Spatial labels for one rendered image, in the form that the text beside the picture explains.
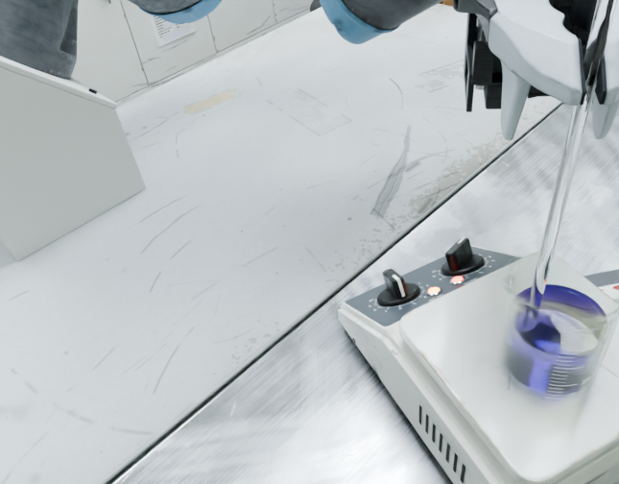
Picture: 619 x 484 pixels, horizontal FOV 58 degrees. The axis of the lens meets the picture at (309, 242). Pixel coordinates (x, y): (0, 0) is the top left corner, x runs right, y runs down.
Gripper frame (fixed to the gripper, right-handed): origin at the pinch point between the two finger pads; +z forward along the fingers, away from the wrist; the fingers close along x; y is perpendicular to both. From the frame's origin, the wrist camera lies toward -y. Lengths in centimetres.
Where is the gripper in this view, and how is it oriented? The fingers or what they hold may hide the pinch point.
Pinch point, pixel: (590, 60)
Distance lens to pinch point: 23.3
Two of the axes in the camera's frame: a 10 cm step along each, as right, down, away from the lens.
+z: -1.6, 6.9, -7.1
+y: 1.2, 7.2, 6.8
